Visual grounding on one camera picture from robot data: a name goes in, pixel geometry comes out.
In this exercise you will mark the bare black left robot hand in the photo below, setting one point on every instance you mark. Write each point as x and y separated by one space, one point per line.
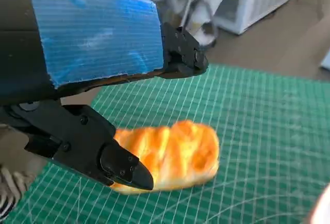
90 40

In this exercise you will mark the long braided toy bread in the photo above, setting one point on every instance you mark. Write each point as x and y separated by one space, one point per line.
180 151

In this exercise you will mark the pink bowl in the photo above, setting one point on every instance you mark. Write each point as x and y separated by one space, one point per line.
323 208

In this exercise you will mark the silver metal pole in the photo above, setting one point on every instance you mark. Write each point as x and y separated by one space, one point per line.
189 2

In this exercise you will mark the small white cabinet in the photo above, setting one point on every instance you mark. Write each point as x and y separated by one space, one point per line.
257 2

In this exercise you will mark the green cutting mat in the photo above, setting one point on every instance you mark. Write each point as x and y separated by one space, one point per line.
257 118

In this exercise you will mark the large white mesh-front cabinet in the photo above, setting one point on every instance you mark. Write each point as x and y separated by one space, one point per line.
327 61

